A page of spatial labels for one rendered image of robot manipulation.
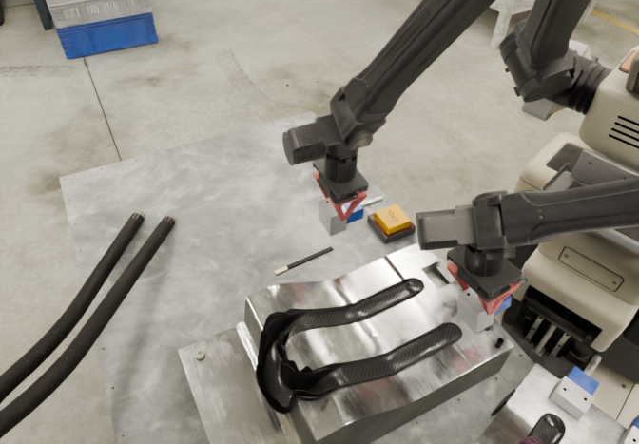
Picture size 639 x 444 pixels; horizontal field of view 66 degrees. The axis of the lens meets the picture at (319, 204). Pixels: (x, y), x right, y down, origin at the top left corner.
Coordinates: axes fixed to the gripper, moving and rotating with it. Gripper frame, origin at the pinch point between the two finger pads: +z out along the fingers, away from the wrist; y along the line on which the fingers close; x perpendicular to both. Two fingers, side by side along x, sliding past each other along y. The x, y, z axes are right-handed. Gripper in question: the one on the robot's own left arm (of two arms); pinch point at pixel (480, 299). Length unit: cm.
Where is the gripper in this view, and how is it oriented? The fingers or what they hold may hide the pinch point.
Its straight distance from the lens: 88.6
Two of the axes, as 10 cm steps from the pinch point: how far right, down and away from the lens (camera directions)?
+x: 8.7, -4.1, 2.7
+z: 1.6, 7.5, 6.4
